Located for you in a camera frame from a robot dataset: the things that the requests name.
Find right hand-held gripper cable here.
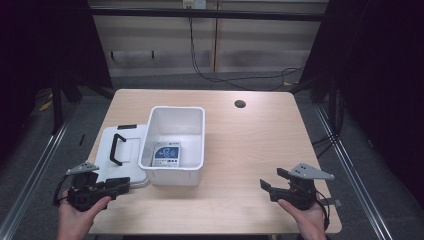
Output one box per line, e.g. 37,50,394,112
314,189,332,232

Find grey tape strip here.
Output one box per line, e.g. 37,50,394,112
320,197,343,208

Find dark curtain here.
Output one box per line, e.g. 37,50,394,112
298,0,424,211
0,0,114,166

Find metal floor rail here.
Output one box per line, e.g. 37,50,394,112
0,109,78,240
314,105,395,240

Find white plastic storage box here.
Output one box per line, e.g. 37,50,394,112
137,105,206,187

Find white lid with black handle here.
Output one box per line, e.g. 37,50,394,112
94,123,150,190

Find hand-held gripper cable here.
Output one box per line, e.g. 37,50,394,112
314,189,332,232
52,174,72,208

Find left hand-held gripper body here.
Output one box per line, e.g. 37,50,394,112
65,161,116,213

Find white wall socket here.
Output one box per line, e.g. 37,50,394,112
182,0,208,10

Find black stand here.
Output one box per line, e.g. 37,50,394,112
50,78,65,136

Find long black wall cable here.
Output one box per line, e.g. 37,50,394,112
188,16,305,92

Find black floor cables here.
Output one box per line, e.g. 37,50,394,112
310,131,342,160

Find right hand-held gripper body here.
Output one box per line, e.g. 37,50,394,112
269,162,335,211

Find white and blue packet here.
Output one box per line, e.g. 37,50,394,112
151,141,182,168

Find person's left hand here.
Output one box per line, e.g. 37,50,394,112
57,195,113,240

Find person's right hand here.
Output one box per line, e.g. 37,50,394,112
277,198,329,240

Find black horizontal bar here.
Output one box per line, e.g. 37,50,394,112
89,7,329,23

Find left hand-held gripper cable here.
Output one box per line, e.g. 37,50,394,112
52,174,72,208

